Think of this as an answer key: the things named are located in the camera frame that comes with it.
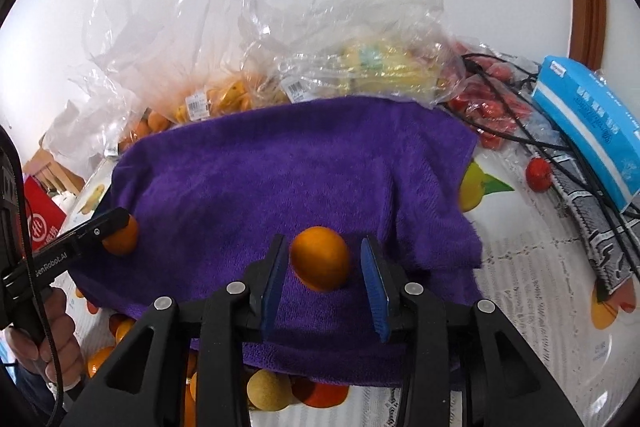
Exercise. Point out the blue tissue pack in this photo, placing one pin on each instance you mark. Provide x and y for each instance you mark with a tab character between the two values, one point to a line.
585	127

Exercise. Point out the crumpled clear plastic bag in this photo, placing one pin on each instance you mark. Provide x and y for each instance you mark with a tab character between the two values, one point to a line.
85	127

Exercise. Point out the person's left hand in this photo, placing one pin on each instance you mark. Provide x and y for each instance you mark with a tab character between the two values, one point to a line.
50	342

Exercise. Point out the yellow-green round fruit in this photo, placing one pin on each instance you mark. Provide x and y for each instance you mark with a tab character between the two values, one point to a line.
270	389

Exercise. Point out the clear bag of red fruits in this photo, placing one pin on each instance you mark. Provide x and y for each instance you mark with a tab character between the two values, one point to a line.
470	52

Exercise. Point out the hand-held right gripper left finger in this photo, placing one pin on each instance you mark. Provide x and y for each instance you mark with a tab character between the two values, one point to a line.
275	277

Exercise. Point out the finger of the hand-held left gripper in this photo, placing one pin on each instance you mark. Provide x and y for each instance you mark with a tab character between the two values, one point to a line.
95	229

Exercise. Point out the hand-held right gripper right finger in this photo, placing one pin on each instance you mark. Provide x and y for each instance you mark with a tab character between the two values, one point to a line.
372	287

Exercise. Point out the large clear plastic bag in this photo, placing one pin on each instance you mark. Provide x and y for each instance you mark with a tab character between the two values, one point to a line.
160	22

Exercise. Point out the orange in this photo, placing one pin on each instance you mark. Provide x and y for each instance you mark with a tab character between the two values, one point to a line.
320	259
122	239
100	359

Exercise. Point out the purple towel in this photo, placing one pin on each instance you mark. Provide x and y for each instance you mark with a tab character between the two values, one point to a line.
275	167

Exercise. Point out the clear bag of yellow fruits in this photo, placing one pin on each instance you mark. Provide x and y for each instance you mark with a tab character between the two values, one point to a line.
350	7

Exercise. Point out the pile of bagged oranges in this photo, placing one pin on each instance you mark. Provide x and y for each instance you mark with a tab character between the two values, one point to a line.
230	94

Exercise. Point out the pile of small red fruits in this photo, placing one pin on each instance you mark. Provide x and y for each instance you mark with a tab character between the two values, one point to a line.
487	112

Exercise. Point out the single small red fruit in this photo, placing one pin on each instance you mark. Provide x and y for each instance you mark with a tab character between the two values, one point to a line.
539	173

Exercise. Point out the patterned grey pouch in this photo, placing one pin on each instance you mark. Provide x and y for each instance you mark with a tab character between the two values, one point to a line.
595	227

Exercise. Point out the red box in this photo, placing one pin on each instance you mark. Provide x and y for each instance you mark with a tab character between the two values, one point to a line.
42	222

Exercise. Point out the wooden furniture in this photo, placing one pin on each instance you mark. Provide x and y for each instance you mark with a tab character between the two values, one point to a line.
50	169

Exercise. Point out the fruit printed tablecloth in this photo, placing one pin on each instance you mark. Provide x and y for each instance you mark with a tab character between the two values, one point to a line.
525	282

